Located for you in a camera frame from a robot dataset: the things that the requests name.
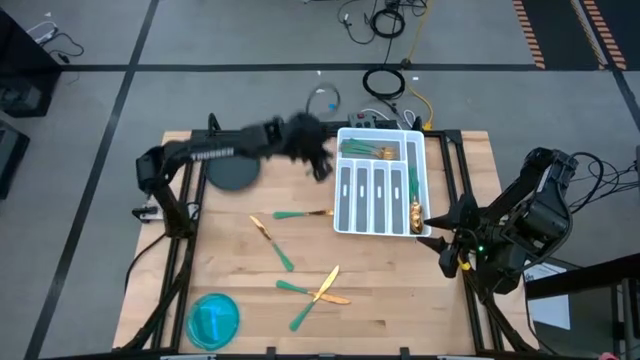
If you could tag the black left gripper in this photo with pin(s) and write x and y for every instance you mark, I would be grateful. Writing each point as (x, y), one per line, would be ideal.
(310, 142)

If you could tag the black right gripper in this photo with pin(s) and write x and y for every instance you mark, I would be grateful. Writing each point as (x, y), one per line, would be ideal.
(472, 245)

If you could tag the gold cutlery cluster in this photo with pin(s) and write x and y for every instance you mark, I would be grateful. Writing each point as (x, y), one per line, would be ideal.
(418, 220)
(335, 300)

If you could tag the white cutlery organizer tray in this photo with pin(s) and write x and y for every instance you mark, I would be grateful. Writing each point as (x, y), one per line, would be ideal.
(370, 210)

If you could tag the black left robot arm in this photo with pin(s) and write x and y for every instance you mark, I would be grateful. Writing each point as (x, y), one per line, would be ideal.
(210, 150)

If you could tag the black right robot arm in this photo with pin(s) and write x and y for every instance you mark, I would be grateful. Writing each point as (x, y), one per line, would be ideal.
(540, 220)

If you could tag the yellow gripper tag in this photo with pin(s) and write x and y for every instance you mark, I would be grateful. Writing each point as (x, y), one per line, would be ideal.
(465, 264)

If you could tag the grey power strip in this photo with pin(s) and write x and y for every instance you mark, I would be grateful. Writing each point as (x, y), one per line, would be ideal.
(362, 120)

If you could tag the black round plate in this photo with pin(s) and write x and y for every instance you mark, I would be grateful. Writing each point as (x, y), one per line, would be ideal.
(232, 175)

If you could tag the white paper sheet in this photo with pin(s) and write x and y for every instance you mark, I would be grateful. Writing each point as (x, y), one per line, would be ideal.
(550, 310)

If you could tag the black desk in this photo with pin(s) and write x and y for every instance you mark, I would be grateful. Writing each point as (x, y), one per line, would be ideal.
(580, 277)

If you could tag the blue plastic bowl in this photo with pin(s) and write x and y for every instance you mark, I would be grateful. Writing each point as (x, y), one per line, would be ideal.
(212, 322)

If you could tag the small red object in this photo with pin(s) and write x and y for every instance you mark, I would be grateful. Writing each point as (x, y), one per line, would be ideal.
(607, 357)

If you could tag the black cabinet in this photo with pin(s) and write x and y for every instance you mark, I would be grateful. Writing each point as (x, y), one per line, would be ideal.
(20, 75)

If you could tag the black box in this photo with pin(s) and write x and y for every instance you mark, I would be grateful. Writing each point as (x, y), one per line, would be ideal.
(12, 155)

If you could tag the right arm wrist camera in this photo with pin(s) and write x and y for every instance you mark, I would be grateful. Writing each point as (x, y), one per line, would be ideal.
(449, 262)

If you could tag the black aluminium table frame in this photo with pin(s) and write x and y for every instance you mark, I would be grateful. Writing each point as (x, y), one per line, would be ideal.
(189, 260)

